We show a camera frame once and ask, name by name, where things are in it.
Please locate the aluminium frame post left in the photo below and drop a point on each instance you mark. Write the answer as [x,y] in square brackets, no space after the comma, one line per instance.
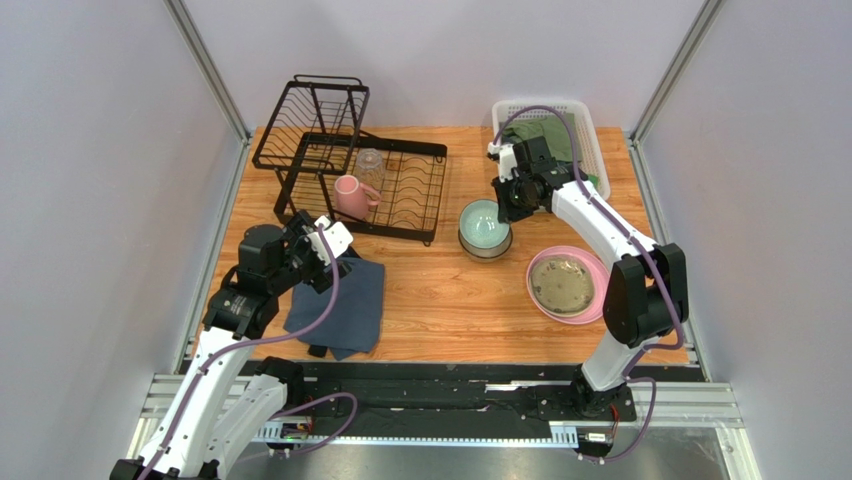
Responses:
[192,36]

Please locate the white plastic basket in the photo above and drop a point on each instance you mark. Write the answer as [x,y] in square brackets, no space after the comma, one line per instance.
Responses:
[591,158]

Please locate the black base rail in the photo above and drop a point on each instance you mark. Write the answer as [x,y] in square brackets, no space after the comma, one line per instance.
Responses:
[439,401]

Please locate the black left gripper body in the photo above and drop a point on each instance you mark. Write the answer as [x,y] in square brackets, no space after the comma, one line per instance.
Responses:
[305,258]

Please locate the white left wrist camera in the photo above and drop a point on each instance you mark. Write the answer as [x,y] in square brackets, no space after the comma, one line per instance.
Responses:
[329,239]

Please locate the pink mug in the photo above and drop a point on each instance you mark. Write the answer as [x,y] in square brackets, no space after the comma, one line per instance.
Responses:
[354,198]

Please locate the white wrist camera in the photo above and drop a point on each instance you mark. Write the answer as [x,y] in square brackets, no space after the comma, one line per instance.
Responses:
[329,239]
[504,156]

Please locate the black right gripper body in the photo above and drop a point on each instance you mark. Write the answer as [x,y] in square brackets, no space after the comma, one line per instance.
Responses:
[509,202]

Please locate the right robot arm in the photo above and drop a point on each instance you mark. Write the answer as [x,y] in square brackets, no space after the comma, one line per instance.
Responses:
[646,296]

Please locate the brown speckled bowl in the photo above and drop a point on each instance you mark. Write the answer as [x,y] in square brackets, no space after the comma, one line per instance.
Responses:
[486,254]

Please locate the olive green cloth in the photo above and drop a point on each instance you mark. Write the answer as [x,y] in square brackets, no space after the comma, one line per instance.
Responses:
[549,127]

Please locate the clear glass plate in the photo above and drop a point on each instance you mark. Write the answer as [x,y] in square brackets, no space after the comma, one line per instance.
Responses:
[562,285]

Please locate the light blue ribbed bowl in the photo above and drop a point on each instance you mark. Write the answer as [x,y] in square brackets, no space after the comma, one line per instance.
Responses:
[479,224]

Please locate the large pink plate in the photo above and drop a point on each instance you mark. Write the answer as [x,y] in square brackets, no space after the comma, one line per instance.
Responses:
[600,276]

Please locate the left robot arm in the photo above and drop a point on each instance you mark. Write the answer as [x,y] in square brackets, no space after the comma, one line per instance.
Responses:
[200,437]

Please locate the aluminium front rail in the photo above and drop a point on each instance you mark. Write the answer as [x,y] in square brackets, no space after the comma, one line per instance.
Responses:
[679,405]

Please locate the aluminium frame post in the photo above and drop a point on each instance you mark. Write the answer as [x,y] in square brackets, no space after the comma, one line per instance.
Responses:
[683,55]
[192,36]

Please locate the dark blue cloth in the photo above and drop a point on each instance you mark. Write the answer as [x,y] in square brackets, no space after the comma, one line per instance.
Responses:
[354,323]

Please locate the black wire dish rack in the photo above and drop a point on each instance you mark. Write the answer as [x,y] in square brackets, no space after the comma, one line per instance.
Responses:
[313,137]

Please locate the aluminium frame post right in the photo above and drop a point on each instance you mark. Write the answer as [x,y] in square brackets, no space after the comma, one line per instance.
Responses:
[683,55]

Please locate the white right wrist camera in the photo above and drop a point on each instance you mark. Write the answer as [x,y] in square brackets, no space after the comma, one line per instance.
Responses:
[504,156]

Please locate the clear drinking glass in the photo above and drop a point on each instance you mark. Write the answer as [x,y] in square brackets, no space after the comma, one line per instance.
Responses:
[370,168]

